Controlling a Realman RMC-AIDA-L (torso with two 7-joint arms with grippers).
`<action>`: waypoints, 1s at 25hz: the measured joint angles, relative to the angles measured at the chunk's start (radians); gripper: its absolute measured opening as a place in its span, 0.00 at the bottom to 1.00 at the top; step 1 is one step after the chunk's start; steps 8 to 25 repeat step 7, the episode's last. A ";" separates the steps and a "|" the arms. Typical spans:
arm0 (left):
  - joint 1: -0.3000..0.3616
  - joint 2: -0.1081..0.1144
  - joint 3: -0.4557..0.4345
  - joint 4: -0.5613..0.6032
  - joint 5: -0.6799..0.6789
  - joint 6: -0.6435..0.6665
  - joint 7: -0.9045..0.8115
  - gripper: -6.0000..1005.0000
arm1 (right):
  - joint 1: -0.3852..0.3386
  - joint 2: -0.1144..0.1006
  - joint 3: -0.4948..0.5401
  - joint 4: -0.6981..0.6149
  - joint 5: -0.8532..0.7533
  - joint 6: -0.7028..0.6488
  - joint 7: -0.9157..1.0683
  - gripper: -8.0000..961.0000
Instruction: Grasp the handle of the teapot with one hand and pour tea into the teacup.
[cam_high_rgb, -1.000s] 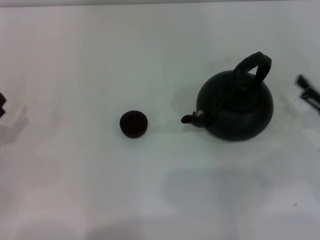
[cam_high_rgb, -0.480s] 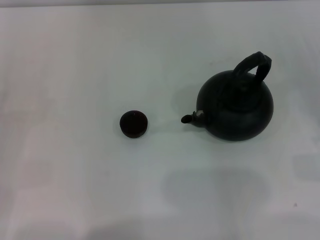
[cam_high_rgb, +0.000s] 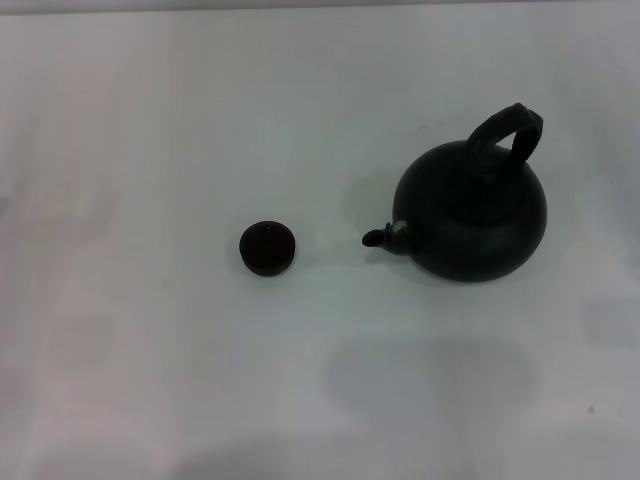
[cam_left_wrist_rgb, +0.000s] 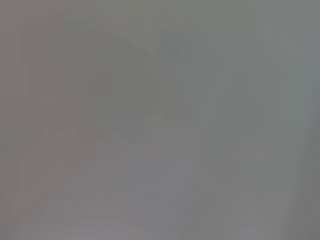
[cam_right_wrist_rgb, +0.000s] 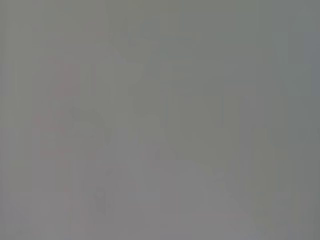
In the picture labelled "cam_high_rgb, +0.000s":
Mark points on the black round teapot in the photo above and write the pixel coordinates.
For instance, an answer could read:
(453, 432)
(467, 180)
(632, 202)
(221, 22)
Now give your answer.
(475, 225)

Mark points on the dark small teacup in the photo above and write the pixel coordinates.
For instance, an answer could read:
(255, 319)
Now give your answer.
(266, 247)

